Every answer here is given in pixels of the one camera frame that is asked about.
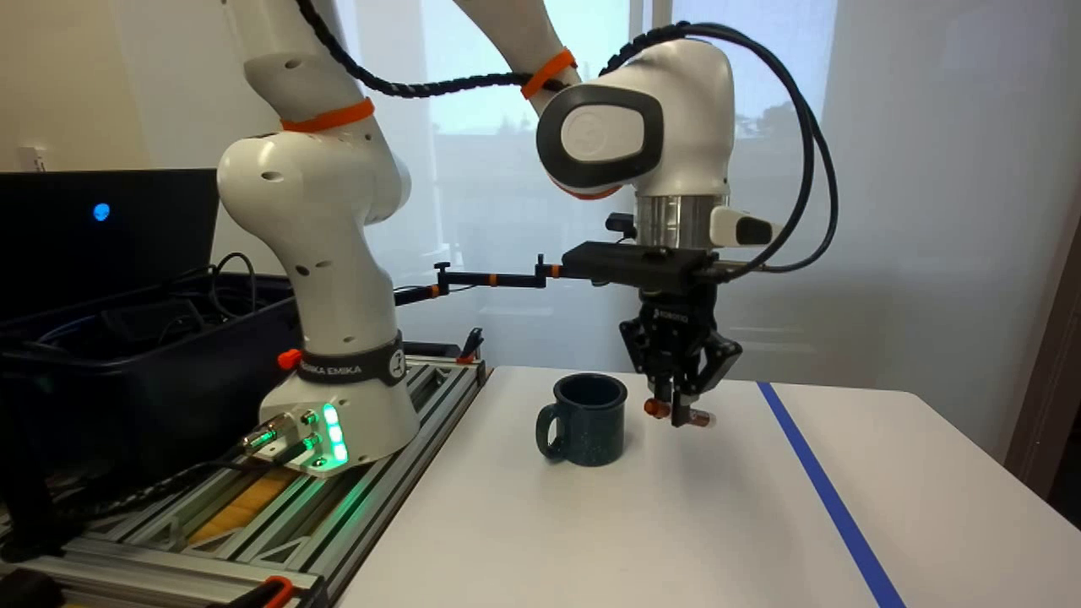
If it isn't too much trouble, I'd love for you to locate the blue tape line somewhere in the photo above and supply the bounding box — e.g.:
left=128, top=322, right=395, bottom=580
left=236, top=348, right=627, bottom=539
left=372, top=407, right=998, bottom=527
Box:
left=756, top=381, right=909, bottom=608

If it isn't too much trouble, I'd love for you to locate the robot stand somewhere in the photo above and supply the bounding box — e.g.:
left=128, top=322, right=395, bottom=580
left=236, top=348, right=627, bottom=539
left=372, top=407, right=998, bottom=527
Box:
left=0, top=341, right=495, bottom=608

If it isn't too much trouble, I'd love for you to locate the window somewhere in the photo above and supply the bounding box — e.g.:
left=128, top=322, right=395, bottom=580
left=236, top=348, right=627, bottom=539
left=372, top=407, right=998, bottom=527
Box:
left=334, top=0, right=839, bottom=366

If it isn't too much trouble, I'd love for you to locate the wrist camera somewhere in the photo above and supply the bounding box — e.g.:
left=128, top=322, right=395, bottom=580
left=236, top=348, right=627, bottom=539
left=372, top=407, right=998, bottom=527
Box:
left=561, top=240, right=747, bottom=293

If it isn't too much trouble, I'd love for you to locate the dark blue speckled mug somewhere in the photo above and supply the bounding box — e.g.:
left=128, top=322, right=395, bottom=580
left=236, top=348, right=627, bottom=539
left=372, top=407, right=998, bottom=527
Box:
left=535, top=372, right=629, bottom=468

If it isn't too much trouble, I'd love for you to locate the black cable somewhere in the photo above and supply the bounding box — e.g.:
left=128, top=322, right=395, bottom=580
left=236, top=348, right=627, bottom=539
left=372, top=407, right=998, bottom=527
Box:
left=166, top=251, right=259, bottom=323

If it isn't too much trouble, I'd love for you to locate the dark blue plastic bin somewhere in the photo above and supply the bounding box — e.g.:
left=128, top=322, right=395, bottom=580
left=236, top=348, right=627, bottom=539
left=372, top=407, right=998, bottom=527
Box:
left=0, top=271, right=306, bottom=518

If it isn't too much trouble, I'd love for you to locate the orange marker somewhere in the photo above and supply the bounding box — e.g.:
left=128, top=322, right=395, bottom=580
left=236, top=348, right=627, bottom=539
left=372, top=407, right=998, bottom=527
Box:
left=644, top=399, right=715, bottom=428

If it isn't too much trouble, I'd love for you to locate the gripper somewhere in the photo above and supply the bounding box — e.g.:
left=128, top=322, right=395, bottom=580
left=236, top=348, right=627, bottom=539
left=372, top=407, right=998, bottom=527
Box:
left=619, top=287, right=744, bottom=429

